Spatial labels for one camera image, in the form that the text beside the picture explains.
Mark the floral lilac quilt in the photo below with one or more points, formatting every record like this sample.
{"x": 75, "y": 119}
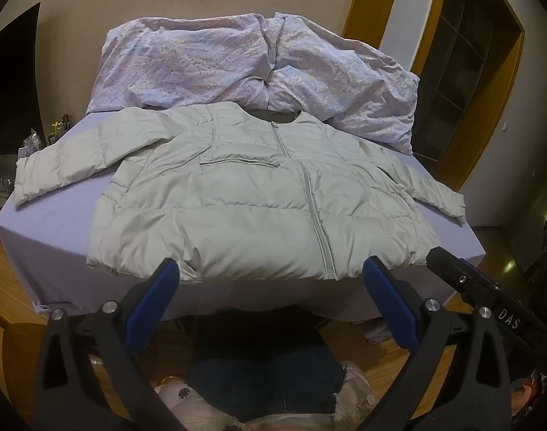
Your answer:
{"x": 188, "y": 63}

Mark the person's legs in jeans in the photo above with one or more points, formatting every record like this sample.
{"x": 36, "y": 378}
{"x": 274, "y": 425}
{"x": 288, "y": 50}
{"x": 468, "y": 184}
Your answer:
{"x": 264, "y": 368}

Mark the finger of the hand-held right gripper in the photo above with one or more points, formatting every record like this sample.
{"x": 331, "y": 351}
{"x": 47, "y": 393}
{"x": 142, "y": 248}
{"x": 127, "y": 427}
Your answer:
{"x": 457, "y": 274}

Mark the black television screen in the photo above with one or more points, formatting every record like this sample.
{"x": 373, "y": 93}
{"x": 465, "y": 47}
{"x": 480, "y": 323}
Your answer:
{"x": 13, "y": 98}

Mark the wooden door frame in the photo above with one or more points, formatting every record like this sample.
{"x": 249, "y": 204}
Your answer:
{"x": 367, "y": 0}
{"x": 511, "y": 76}

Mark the bed with lilac sheet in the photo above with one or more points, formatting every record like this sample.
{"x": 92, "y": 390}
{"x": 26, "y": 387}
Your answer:
{"x": 53, "y": 233}

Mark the yellow toy figure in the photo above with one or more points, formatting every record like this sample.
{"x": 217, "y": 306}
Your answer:
{"x": 58, "y": 128}

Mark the pale grey puffer jacket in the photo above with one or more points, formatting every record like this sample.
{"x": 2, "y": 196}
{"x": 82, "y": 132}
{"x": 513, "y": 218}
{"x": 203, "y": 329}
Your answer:
{"x": 237, "y": 206}

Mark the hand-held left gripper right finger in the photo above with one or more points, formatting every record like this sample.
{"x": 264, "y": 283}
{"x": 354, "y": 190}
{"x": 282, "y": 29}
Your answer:
{"x": 390, "y": 305}

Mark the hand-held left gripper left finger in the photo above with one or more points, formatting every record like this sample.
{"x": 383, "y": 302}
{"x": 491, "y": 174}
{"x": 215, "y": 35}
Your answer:
{"x": 154, "y": 298}

